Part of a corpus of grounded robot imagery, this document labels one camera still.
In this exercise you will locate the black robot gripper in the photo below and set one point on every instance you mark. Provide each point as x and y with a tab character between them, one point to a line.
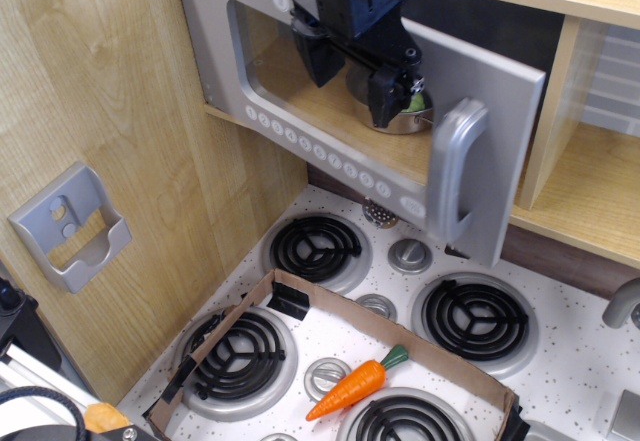
369	32

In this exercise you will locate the grey toy microwave door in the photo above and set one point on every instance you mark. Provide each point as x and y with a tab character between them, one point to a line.
456	180

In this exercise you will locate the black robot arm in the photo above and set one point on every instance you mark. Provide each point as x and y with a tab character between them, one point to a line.
371	34

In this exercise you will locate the steel pot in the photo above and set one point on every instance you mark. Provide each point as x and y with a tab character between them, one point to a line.
403	124

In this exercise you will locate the green toy vegetable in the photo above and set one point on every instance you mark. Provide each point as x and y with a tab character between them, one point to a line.
417	103

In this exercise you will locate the hanging metal strainer spoon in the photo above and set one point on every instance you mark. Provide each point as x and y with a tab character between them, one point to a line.
377	215

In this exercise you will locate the back left stove burner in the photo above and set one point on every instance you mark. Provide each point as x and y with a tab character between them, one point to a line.
324	249

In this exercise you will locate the stove burner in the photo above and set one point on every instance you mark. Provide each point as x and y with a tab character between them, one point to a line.
247	372
479	318
324	249
403	413

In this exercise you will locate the grey back stove knob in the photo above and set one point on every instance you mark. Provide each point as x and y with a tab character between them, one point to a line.
410	256

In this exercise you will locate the grey stove knob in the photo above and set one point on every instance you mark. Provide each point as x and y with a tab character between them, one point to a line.
380	305
410	256
323	375

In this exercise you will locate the hanging small spatula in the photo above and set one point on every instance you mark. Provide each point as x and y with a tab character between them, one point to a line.
452	251

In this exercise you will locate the grey middle stove knob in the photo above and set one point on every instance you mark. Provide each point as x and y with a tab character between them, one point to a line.
380	305

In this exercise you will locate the back right stove burner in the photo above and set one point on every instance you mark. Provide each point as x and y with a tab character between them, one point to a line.
479	318

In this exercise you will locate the grey front stove knob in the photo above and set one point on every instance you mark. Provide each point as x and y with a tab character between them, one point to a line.
323	375

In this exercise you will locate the orange toy carrot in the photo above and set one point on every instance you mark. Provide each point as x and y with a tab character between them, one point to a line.
362	382

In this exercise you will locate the front left stove burner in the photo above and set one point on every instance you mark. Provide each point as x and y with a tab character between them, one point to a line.
247	372

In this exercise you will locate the front right stove burner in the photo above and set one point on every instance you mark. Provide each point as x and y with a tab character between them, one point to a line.
403	413

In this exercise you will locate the grey faucet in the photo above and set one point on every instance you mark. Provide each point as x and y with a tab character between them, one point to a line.
623	306

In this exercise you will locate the black device left edge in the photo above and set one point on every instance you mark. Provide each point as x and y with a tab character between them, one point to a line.
21	326

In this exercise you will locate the orange object bottom left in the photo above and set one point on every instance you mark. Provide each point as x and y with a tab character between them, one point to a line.
103	417

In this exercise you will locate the grey wall phone holder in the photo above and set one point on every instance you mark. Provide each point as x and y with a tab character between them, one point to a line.
55	214

